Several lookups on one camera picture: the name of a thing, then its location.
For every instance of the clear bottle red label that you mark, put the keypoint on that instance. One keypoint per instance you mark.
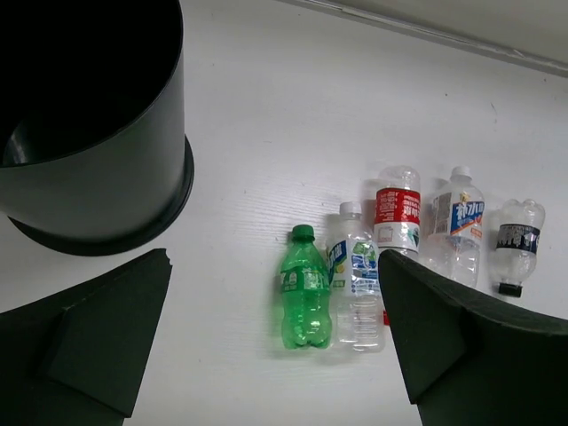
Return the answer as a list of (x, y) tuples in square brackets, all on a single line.
[(397, 223)]

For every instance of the green plastic soda bottle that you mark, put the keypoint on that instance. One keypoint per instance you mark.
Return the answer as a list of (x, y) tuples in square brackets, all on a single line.
[(305, 293)]

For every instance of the black plastic bin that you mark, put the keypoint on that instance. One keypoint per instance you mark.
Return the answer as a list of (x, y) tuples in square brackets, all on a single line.
[(94, 156)]

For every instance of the clear bottle blue orange label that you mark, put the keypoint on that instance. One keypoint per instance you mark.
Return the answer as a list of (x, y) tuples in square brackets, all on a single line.
[(455, 229)]

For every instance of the small clear bottle black label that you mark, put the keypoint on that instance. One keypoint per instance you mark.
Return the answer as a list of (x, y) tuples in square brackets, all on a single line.
[(514, 257)]

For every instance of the clear bottle blue green label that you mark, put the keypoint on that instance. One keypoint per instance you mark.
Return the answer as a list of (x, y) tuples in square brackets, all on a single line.
[(352, 259)]

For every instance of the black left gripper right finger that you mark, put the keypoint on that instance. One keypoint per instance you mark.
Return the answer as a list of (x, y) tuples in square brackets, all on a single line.
[(468, 358)]

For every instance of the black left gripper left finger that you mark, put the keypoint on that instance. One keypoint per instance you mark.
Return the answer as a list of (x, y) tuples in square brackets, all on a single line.
[(78, 357)]

